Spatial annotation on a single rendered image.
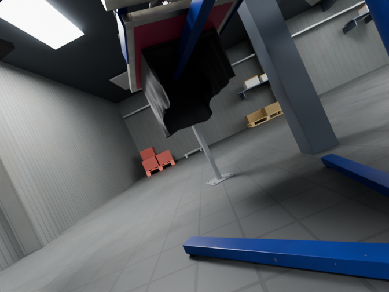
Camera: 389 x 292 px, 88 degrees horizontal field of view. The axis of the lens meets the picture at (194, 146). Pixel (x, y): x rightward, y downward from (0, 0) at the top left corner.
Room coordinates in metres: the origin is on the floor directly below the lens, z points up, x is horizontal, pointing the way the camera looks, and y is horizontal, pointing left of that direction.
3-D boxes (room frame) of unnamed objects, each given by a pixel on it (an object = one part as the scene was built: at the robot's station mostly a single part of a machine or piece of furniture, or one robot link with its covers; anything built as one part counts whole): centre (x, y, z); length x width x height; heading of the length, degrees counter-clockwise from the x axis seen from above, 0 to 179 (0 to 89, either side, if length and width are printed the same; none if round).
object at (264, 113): (7.25, -2.72, 0.22); 1.23 x 0.84 x 0.45; 86
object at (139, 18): (1.27, -0.12, 0.97); 0.79 x 0.58 x 0.04; 16
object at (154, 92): (1.27, 0.09, 0.74); 0.46 x 0.04 x 0.42; 16
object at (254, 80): (7.49, -2.85, 1.45); 0.52 x 0.43 x 0.29; 86
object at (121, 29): (0.96, 0.08, 0.97); 0.30 x 0.05 x 0.07; 16
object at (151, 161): (7.01, 1.34, 0.42); 1.51 x 1.19 x 0.85; 176
